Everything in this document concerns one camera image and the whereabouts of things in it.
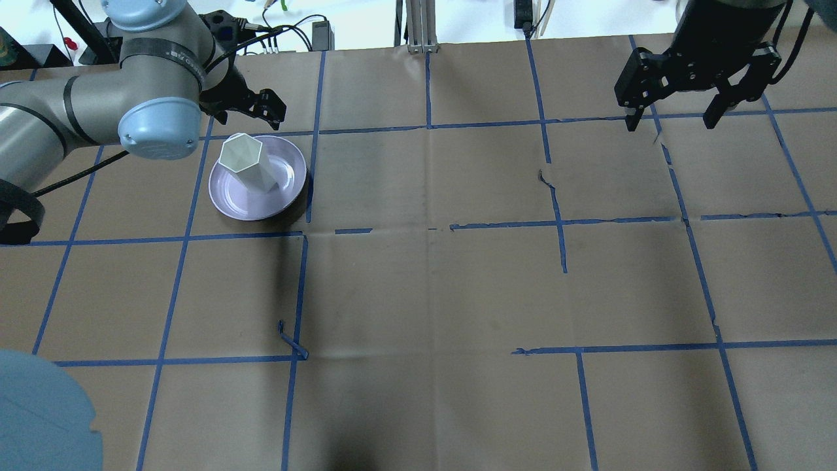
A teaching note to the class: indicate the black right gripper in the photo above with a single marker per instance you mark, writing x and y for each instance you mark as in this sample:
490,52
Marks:
703,70

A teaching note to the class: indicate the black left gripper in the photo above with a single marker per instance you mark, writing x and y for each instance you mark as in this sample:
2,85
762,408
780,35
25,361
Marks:
230,98

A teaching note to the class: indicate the white faceted cup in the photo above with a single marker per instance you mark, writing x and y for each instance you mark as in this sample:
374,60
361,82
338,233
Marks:
247,160

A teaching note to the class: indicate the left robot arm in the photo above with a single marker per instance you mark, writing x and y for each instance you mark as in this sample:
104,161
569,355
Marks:
171,71

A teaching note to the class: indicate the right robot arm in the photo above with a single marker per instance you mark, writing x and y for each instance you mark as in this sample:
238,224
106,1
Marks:
823,9

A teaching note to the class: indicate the lavender plate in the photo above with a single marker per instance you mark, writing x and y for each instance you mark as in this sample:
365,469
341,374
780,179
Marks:
289,168

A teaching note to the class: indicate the black power adapter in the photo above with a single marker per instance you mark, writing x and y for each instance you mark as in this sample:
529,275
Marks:
322,36

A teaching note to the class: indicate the aluminium frame post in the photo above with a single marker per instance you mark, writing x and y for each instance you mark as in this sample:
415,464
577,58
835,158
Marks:
415,26

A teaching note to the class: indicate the black wall adapter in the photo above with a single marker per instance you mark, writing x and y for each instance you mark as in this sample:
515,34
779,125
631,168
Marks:
523,14

